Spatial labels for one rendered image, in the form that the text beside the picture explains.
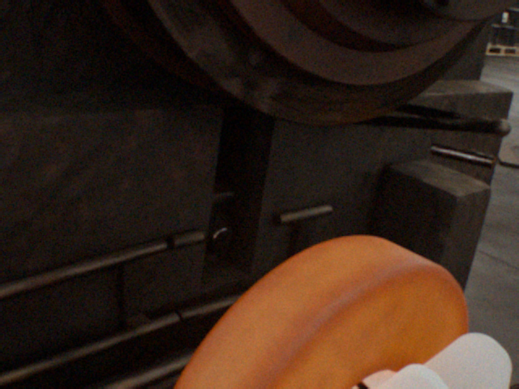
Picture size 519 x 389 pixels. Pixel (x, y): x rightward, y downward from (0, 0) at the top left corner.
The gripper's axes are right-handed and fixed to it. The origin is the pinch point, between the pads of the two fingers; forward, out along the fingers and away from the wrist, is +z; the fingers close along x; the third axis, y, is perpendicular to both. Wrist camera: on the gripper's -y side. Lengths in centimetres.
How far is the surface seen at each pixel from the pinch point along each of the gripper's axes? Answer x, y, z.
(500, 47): -962, -219, 459
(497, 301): -185, -103, 45
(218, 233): -19.3, -17.8, 26.1
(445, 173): -44, -11, 21
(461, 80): -62, -7, 33
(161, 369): -6.1, -18.3, 14.8
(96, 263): -5.3, -15.9, 24.0
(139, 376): -4.3, -18.4, 14.9
